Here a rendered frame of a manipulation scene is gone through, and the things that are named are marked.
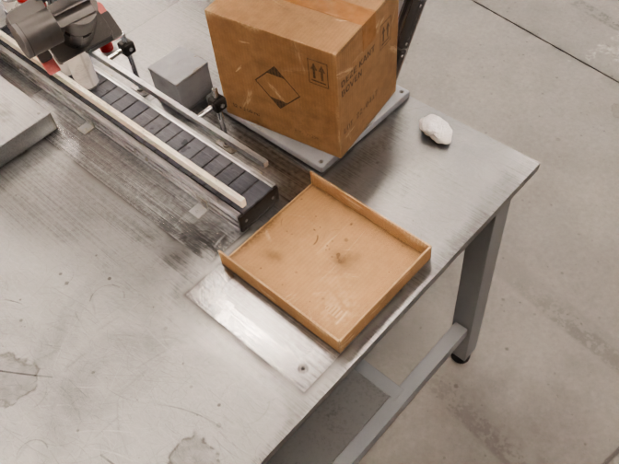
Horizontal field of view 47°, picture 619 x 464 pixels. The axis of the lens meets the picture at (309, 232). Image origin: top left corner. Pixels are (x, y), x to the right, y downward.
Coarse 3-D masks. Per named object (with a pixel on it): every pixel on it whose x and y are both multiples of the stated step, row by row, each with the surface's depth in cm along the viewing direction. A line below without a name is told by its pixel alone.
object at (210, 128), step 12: (108, 60) 155; (120, 72) 152; (144, 84) 149; (156, 96) 147; (180, 108) 143; (192, 120) 142; (204, 120) 141; (216, 132) 138; (228, 144) 137; (240, 144) 136; (252, 156) 134
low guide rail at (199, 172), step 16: (0, 32) 172; (16, 48) 169; (64, 80) 159; (96, 96) 155; (112, 112) 151; (128, 128) 150; (160, 144) 144; (176, 160) 143; (208, 176) 138; (224, 192) 136
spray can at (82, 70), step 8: (80, 56) 154; (88, 56) 157; (72, 64) 155; (80, 64) 156; (88, 64) 157; (72, 72) 158; (80, 72) 157; (88, 72) 158; (80, 80) 159; (88, 80) 159; (96, 80) 161; (88, 88) 161
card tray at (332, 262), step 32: (320, 192) 144; (288, 224) 139; (320, 224) 139; (352, 224) 138; (384, 224) 135; (224, 256) 132; (256, 256) 135; (288, 256) 135; (320, 256) 134; (352, 256) 133; (384, 256) 133; (416, 256) 132; (256, 288) 131; (288, 288) 130; (320, 288) 130; (352, 288) 129; (384, 288) 129; (320, 320) 125; (352, 320) 125
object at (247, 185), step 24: (96, 72) 165; (120, 96) 160; (144, 120) 154; (168, 120) 154; (144, 144) 150; (168, 144) 149; (192, 144) 148; (216, 168) 144; (240, 168) 143; (216, 192) 140; (240, 192) 139; (264, 192) 139
